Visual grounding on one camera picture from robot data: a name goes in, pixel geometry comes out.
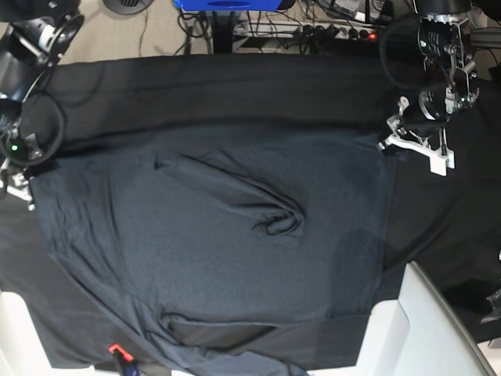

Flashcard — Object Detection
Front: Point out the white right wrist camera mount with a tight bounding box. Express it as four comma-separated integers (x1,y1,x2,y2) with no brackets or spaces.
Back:
1,168,36,212

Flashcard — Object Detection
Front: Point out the black table cloth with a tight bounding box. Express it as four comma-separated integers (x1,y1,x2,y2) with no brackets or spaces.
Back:
1,55,500,375

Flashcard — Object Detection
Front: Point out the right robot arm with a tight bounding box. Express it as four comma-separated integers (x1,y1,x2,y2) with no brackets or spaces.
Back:
1,1,85,189

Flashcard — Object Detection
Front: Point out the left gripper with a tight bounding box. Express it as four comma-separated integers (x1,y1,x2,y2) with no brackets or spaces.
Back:
385,96,448,146

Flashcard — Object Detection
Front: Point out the blue plastic bin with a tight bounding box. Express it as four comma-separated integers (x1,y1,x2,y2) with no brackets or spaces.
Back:
173,0,281,12

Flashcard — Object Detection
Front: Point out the grey round floor base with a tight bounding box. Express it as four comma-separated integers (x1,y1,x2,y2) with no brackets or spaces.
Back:
103,0,153,16

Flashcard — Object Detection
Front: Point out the white power strip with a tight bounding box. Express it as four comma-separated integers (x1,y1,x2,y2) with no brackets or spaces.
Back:
233,20,378,42

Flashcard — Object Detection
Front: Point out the white chair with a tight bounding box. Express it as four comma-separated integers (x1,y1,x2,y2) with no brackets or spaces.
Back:
355,262,495,376

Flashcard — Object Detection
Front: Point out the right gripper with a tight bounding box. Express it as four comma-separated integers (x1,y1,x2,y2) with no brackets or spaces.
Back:
1,132,43,184

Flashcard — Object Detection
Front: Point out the dark grey T-shirt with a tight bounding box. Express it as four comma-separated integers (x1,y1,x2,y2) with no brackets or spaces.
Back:
31,132,397,375

